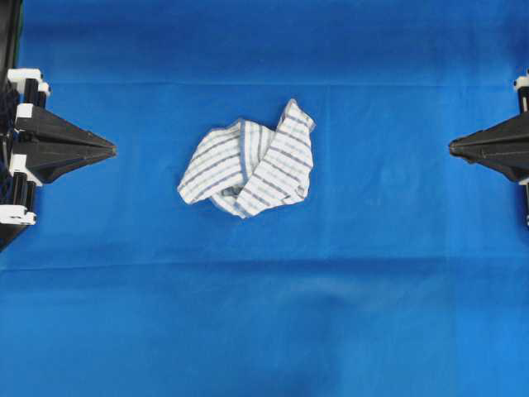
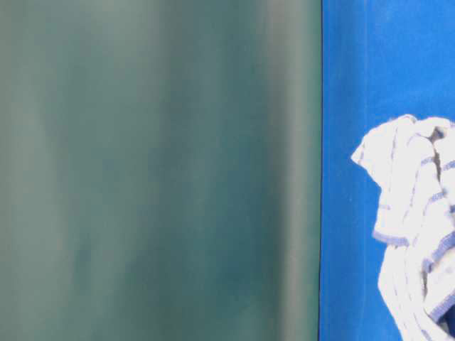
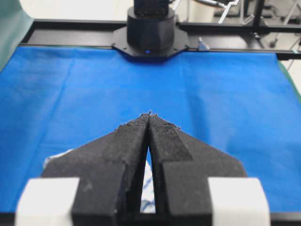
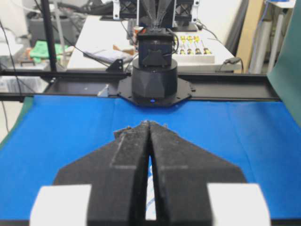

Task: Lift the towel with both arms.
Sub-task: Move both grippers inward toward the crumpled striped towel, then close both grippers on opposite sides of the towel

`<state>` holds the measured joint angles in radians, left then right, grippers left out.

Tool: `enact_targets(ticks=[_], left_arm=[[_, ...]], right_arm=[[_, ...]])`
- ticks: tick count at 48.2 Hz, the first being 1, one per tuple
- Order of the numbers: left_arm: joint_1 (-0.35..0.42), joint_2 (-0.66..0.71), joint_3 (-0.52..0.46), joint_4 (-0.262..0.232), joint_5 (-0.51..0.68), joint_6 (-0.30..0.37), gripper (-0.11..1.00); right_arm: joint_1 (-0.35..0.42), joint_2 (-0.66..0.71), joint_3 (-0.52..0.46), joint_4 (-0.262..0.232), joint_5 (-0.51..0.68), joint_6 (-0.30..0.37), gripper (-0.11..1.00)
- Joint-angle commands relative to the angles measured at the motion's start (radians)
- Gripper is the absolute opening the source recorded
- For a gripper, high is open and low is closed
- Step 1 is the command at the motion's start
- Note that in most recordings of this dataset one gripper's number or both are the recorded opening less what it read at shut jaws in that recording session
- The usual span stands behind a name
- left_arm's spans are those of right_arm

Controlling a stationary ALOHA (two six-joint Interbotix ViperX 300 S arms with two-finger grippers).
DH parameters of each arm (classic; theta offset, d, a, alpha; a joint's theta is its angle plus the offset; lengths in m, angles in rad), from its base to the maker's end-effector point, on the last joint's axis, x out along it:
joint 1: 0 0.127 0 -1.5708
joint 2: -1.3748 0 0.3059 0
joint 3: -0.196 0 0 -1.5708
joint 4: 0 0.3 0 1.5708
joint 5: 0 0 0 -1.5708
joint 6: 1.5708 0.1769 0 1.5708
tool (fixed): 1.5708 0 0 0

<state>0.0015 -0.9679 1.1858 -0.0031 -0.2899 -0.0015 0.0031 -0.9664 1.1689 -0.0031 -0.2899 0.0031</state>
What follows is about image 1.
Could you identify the blue table cloth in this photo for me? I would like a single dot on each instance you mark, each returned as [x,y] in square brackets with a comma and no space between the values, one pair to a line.
[403,273]

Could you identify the blue striped white towel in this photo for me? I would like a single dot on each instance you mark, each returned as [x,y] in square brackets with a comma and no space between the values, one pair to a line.
[247,168]

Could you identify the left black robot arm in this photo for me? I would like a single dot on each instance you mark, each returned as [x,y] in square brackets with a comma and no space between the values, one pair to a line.
[11,25]

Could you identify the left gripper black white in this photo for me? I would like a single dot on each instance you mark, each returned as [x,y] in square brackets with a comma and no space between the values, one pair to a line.
[30,164]

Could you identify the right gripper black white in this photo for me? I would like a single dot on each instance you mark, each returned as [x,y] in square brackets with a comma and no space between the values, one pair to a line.
[513,130]

